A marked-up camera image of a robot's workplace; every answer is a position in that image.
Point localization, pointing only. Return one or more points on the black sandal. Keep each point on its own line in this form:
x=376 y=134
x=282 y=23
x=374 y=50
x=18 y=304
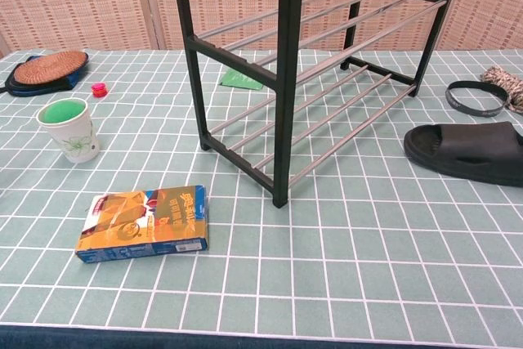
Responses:
x=470 y=148

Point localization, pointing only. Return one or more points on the black metal shoe rack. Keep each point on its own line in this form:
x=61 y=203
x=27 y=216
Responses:
x=290 y=79

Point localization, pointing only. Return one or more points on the green foil packet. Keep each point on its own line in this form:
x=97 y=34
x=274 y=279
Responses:
x=239 y=80

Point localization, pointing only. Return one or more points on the orange snack box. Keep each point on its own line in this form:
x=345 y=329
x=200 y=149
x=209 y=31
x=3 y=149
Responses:
x=143 y=222

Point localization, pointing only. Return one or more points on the green grid tablecloth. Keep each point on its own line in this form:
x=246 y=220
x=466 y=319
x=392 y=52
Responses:
x=367 y=263

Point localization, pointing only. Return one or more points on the small pink plastic cap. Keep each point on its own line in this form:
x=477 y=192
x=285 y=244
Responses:
x=98 y=90

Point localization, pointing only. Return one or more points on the round woven rattan coaster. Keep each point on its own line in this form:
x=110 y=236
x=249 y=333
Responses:
x=49 y=67

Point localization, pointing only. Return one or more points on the blue pot holder mat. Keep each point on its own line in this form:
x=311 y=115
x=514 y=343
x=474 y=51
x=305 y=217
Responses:
x=41 y=88

